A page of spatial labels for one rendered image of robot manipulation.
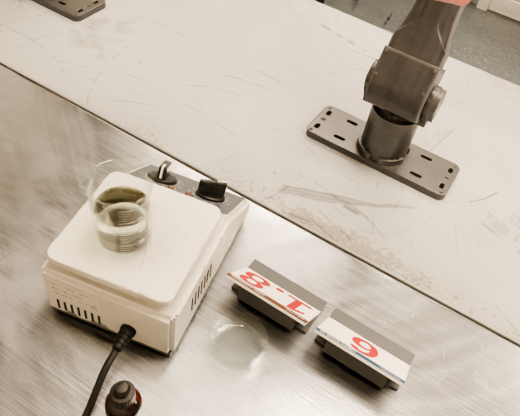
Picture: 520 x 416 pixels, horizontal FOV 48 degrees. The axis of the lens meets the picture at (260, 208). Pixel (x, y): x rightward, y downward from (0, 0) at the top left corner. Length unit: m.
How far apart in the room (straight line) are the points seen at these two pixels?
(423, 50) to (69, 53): 0.50
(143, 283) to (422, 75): 0.38
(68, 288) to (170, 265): 0.09
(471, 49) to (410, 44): 2.36
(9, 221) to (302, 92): 0.44
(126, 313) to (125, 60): 0.46
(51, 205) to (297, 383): 0.33
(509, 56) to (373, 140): 2.38
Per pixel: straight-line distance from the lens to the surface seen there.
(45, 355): 0.57
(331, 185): 0.73
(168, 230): 0.53
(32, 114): 0.80
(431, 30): 0.68
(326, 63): 0.93
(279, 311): 0.57
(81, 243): 0.53
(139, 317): 0.52
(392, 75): 0.68
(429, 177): 0.77
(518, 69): 3.02
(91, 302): 0.54
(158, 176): 0.62
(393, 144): 0.74
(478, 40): 3.14
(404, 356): 0.60
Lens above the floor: 1.40
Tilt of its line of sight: 47 degrees down
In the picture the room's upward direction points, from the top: 11 degrees clockwise
